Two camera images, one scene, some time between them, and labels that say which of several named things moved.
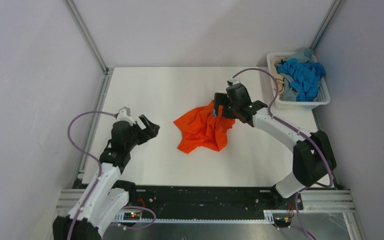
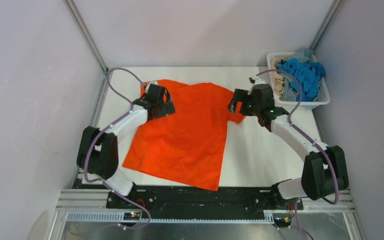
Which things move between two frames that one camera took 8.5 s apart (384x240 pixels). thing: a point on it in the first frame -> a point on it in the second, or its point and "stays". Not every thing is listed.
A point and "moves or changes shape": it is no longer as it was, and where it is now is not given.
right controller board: [280, 222] stays
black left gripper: [152, 130] -> [169, 108]
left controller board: [131, 216] stays
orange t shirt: [199, 127] moves or changes shape
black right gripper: [222, 99] -> [240, 95]
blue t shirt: [305, 77] stays
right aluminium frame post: [326, 23] stays
